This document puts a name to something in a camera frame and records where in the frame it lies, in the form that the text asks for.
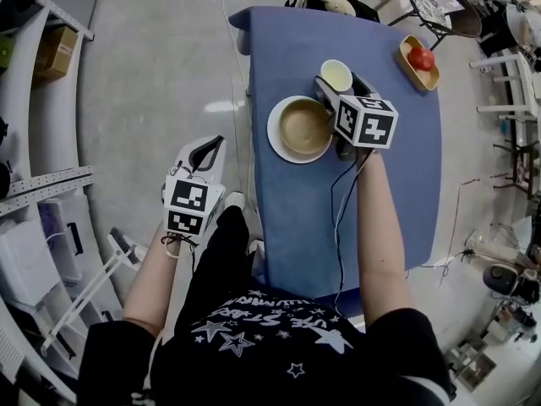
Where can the white shoe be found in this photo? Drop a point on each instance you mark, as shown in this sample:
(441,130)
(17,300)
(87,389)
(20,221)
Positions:
(235,200)

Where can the white folding stand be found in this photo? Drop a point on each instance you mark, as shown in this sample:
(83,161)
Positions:
(84,294)

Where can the black metal chair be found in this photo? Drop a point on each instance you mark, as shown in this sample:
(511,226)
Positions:
(462,19)

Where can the cardboard box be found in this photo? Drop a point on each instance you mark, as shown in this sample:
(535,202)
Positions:
(57,53)

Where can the grey hand brush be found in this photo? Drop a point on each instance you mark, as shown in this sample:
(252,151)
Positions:
(124,243)

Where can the white perforated shelf rack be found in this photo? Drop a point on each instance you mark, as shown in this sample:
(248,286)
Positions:
(46,180)

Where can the black bag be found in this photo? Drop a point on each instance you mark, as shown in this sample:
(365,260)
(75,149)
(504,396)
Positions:
(363,9)

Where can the person's black trouser leg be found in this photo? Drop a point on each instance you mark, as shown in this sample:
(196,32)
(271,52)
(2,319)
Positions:
(228,243)

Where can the person's left forearm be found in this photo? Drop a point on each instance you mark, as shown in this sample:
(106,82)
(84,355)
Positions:
(148,286)

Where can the round grey appliance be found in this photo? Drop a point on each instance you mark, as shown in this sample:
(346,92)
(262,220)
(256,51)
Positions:
(501,279)

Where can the red apple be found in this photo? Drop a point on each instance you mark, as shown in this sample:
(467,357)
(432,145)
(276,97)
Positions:
(421,58)

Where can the blue tablecloth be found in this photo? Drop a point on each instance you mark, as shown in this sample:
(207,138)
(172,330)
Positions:
(380,205)

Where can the small white dish cup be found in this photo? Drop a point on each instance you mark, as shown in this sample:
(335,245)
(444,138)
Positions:
(336,74)

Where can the black star print shirt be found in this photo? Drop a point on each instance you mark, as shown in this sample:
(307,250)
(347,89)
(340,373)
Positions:
(274,353)

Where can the clear plastic storage bin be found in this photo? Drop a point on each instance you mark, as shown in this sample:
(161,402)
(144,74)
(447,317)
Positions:
(63,235)

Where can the person's right forearm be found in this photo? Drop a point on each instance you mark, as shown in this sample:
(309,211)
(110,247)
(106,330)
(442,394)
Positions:
(380,235)

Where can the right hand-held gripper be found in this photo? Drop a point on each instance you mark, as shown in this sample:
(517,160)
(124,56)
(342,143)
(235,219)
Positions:
(367,125)

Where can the tan dish bowl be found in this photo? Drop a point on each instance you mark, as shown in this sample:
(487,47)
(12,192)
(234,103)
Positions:
(305,126)

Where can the green box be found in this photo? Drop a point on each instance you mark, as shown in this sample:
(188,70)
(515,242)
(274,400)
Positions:
(5,51)

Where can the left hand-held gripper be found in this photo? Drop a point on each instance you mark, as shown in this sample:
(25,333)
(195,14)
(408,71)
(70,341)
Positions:
(190,205)

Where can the beige plush toy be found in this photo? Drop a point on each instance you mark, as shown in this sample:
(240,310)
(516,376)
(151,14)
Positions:
(338,4)

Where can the patterned round seat cushion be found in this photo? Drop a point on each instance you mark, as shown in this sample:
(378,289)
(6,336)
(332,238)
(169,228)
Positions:
(429,7)

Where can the white dish plate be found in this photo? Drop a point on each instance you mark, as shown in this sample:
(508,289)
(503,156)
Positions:
(296,152)

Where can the white wooden bench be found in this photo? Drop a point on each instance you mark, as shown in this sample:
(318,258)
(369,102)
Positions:
(520,83)

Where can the wooden dish tray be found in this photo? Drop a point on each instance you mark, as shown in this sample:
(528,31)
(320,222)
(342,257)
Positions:
(427,80)

